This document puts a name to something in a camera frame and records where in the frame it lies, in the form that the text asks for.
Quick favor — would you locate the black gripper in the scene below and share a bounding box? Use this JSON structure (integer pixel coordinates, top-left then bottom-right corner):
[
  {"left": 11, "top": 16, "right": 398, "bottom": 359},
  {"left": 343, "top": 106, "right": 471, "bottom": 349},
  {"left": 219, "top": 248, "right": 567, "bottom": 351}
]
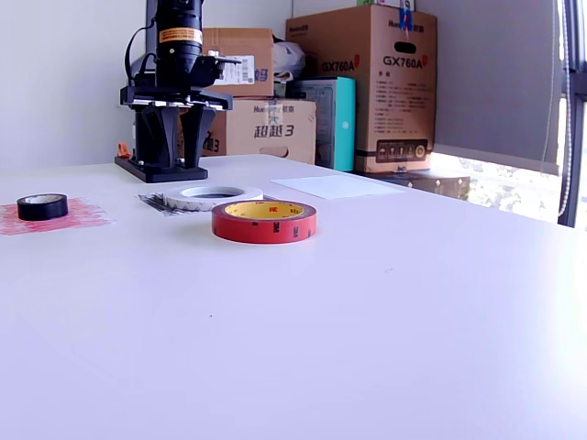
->
[{"left": 119, "top": 56, "right": 236, "bottom": 170}]

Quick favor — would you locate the white tape roll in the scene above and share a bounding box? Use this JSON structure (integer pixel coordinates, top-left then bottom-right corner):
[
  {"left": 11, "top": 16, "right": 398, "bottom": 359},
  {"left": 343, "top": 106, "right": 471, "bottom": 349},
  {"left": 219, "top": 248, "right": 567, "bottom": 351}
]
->
[{"left": 163, "top": 184, "right": 265, "bottom": 213}]

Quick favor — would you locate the red tape roll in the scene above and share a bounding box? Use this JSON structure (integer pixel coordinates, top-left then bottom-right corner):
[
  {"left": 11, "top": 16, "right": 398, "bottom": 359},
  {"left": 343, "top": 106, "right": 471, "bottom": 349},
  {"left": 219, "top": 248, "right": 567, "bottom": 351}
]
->
[{"left": 210, "top": 200, "right": 318, "bottom": 245}]

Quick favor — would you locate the black tape roll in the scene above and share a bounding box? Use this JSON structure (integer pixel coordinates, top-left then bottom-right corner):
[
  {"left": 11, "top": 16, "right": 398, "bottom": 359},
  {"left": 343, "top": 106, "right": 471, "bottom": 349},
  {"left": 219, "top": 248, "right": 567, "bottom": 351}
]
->
[{"left": 17, "top": 192, "right": 70, "bottom": 222}]

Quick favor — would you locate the black scribbled paper sheet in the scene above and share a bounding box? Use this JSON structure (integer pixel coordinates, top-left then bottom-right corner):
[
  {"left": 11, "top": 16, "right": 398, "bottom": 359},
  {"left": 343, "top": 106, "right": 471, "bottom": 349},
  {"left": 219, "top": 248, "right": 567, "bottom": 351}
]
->
[{"left": 135, "top": 191, "right": 221, "bottom": 217}]

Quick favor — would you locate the lower cardboard box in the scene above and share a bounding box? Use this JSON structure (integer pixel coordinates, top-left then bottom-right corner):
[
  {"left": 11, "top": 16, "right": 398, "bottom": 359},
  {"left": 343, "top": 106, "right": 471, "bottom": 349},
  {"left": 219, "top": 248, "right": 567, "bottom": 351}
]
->
[{"left": 201, "top": 97, "right": 318, "bottom": 167}]

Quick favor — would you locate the upper cardboard box with label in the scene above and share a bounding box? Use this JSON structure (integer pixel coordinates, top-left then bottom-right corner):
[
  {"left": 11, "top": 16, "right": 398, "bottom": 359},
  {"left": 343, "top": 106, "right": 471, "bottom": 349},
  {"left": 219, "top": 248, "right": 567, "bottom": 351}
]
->
[{"left": 201, "top": 27, "right": 276, "bottom": 99}]

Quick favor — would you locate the red scribbled paper sheet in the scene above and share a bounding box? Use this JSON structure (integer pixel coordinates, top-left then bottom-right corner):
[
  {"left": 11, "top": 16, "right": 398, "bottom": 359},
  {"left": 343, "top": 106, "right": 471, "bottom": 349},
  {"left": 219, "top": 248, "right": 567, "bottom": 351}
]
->
[{"left": 0, "top": 196, "right": 116, "bottom": 237}]

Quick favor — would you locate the white plastic bag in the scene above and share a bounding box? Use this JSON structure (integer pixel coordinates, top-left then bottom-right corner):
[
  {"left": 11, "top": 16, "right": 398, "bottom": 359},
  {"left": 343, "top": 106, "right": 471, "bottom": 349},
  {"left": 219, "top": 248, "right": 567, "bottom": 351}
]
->
[{"left": 272, "top": 38, "right": 307, "bottom": 84}]

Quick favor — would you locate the plain white paper sheet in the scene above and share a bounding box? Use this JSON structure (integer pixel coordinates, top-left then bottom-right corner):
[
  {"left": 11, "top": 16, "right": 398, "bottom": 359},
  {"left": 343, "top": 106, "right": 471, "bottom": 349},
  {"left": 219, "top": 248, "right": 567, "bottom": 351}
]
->
[{"left": 270, "top": 173, "right": 407, "bottom": 201}]

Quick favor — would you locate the teal white upright box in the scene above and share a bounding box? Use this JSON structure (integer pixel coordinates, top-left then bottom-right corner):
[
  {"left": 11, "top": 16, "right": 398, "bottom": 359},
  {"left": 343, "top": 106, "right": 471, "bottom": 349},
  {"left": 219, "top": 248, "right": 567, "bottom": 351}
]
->
[{"left": 287, "top": 76, "right": 358, "bottom": 173}]

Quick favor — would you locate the large brown cardboard box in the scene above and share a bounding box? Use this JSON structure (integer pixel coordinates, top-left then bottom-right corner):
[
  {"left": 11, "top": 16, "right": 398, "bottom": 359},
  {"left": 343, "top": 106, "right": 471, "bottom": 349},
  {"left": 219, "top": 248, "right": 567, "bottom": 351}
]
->
[{"left": 284, "top": 3, "right": 437, "bottom": 174}]

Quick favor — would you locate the black box white lettering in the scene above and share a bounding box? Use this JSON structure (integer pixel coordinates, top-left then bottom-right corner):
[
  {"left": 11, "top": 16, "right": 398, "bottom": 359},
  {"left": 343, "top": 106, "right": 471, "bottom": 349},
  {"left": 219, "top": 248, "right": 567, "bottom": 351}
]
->
[{"left": 361, "top": 168, "right": 472, "bottom": 202}]

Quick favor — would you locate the grey roller blind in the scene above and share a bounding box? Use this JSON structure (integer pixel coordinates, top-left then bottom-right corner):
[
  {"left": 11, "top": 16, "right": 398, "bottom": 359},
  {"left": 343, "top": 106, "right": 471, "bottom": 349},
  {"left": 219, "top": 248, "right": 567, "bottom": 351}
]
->
[{"left": 415, "top": 0, "right": 566, "bottom": 178}]

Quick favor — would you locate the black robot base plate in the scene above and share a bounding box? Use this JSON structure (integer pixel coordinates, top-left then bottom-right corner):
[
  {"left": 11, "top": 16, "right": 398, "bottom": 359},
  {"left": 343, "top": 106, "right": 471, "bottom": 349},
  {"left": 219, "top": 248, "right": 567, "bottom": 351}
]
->
[{"left": 114, "top": 154, "right": 210, "bottom": 184}]

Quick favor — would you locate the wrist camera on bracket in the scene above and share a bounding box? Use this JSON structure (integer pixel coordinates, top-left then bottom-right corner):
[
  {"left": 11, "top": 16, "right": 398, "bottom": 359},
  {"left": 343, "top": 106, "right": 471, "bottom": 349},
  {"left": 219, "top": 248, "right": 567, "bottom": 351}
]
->
[{"left": 197, "top": 51, "right": 243, "bottom": 86}]

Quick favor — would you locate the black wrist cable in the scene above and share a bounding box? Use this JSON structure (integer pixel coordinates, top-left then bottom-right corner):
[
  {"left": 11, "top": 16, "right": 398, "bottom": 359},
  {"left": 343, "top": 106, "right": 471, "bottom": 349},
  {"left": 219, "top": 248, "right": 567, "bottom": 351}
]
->
[{"left": 124, "top": 26, "right": 160, "bottom": 89}]

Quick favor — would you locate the white bead chain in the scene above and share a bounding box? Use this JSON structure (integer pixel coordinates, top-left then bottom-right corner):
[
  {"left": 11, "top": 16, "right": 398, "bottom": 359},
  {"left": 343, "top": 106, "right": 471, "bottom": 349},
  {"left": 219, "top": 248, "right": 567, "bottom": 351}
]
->
[{"left": 556, "top": 0, "right": 578, "bottom": 216}]

